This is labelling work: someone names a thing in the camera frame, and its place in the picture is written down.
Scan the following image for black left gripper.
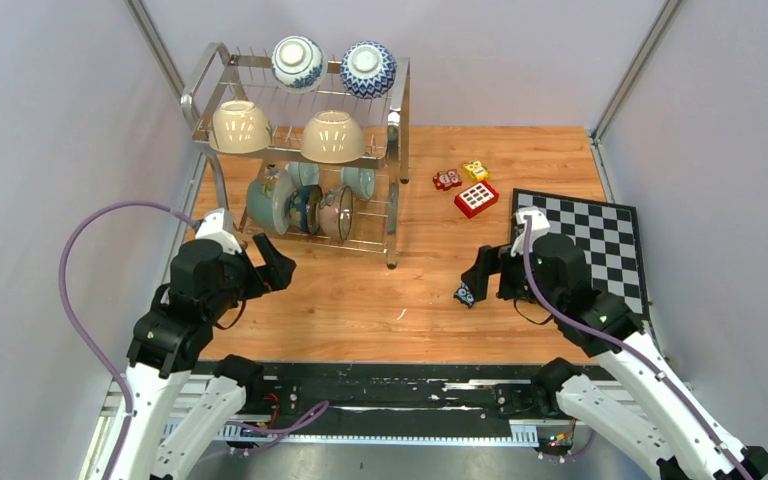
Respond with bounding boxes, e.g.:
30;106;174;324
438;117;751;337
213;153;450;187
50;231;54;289
206;231;296;320

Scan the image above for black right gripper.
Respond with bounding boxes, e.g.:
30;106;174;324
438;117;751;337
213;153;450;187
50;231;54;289
461;242;561;313

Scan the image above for cream bowl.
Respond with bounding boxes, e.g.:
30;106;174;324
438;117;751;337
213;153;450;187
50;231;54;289
300;110;365;164
209;100;272;155

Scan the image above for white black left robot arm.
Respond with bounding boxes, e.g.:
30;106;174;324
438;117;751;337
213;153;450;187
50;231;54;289
91;234;296;479

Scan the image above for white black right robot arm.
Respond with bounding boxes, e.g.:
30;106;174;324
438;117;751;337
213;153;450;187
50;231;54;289
454;233;768;479

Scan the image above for steel two-tier dish rack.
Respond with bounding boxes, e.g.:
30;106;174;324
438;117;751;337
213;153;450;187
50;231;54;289
180;42;410;269

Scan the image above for blue owl toy block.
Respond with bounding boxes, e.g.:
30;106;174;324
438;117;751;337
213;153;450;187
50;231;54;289
453;282;475;308

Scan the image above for dark blue floral bowl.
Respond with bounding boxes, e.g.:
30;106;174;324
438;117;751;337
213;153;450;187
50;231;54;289
288;184;322;235

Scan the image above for red calculator toy block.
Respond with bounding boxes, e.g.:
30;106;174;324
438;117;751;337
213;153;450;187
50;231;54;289
454;180;500;219

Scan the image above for pink brown bowl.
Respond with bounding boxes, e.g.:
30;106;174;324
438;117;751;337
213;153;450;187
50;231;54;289
318;185;354;242

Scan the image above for red owl toy block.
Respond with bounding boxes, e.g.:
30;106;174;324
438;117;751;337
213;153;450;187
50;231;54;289
432;169;462;191

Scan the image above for yellow owl toy block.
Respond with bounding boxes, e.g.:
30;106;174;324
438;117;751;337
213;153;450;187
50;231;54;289
463;160;490;183

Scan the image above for small celadon cup left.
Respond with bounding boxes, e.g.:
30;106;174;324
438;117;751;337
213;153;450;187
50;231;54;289
285;162;320;188

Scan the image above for small celadon cup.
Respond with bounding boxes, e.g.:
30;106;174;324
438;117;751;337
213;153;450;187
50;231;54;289
340;167;376;200
285;162;320;188

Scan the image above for black white checkerboard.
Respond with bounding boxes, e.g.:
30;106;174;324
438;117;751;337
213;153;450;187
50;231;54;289
511;188;650;321

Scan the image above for small celadon cup right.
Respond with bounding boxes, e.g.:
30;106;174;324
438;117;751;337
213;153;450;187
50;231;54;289
340;167;376;200

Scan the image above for white blue floral bowl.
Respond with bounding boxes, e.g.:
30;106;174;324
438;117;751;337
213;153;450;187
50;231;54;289
271;35;327;94

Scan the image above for blue white patterned bowl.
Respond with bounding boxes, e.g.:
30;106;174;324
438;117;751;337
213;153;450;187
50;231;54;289
339;40;398;99

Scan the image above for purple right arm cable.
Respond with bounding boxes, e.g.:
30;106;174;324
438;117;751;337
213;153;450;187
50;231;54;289
521;215;756;480

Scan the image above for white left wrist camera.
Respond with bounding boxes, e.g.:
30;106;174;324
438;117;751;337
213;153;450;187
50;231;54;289
194;207;244;254

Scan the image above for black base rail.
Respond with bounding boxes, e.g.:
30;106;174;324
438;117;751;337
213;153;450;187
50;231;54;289
102;360;693;458

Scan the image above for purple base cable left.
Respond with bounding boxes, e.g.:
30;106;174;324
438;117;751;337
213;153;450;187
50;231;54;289
224;399;330;458

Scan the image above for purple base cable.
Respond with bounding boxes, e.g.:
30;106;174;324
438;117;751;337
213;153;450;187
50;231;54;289
224;399;330;458
534;429;599;464

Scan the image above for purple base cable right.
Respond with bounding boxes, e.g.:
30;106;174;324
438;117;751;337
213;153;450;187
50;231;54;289
534;429;599;464

